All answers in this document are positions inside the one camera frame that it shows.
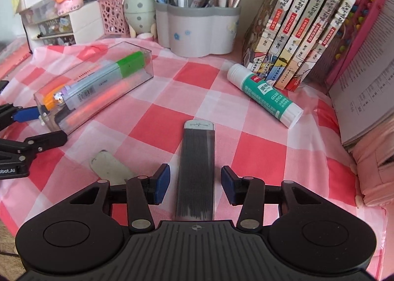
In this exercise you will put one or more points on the grey white eraser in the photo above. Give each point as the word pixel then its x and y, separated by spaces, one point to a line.
pixel 107 165

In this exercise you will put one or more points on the green and white glue stick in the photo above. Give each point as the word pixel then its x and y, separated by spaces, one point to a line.
pixel 267 96

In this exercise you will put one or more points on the pencil lead case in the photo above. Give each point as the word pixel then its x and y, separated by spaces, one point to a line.
pixel 195 170

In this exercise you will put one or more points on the pink perforated pen holder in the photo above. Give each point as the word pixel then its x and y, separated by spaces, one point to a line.
pixel 114 16

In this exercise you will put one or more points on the pink notebook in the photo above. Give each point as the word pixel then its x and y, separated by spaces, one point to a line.
pixel 12 59

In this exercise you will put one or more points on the green highlighter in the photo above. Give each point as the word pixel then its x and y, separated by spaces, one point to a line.
pixel 129 64

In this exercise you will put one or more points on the green egg-shaped pen holder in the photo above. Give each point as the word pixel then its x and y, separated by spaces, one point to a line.
pixel 138 13

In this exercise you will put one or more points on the yellow sticky note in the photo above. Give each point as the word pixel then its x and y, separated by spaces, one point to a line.
pixel 15 2

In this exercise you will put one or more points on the clear acrylic bookend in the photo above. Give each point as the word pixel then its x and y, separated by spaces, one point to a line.
pixel 326 62

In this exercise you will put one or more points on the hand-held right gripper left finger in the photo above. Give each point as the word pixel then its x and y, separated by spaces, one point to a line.
pixel 163 182

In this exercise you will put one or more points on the pink abacus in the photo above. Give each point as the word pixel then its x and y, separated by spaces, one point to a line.
pixel 369 22

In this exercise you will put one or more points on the pink pencil pouch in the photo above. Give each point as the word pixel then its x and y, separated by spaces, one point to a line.
pixel 372 182

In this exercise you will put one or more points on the white drawer organizer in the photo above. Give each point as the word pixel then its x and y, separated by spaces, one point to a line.
pixel 86 22

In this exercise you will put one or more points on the grey flower-shaped pen holder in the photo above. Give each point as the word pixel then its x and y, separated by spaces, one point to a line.
pixel 200 32

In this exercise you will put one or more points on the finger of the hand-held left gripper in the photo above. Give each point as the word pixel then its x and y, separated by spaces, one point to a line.
pixel 46 140
pixel 27 114

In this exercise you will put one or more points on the peach pen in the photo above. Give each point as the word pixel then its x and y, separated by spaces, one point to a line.
pixel 104 96

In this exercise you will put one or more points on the pink checked cloth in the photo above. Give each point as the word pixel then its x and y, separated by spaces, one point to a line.
pixel 234 158

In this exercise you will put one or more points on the stack of paper booklets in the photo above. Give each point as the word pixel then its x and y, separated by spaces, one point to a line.
pixel 363 84

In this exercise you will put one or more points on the clear plastic pencil box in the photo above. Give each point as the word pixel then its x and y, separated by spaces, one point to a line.
pixel 147 67

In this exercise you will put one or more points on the orange highlighter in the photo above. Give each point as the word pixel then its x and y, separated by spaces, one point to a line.
pixel 50 98

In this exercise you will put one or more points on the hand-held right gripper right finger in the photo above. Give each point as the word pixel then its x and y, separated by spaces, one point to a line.
pixel 229 184

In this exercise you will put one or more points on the purple globe-topped pen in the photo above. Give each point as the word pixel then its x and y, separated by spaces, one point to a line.
pixel 59 97

